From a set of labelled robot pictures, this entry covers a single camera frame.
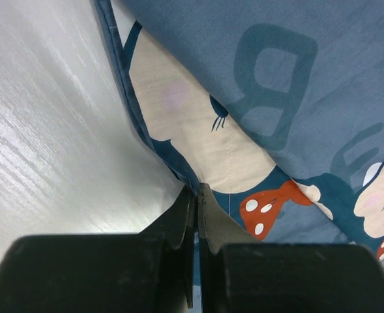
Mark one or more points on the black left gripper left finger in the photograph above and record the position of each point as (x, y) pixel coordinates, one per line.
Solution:
(149, 271)

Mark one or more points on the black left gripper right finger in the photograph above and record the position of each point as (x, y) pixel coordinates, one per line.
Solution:
(241, 274)

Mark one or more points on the blue cartoon bear placemat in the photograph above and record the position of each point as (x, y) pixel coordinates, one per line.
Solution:
(277, 105)

